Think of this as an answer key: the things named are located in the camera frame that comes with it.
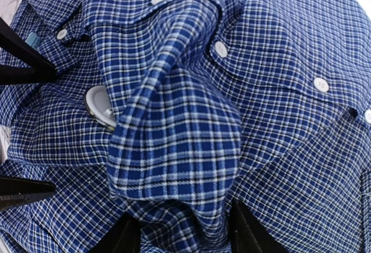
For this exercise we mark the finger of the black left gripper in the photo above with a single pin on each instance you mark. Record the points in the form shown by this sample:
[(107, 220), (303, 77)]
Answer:
[(39, 70), (17, 191)]

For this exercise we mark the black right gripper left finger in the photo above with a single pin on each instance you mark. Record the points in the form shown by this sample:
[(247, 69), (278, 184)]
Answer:
[(123, 237)]

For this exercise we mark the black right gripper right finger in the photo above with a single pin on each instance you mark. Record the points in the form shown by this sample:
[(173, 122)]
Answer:
[(247, 234)]

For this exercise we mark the blue plaid shirt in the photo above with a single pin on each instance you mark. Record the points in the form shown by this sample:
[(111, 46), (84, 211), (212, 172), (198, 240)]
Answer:
[(262, 101)]

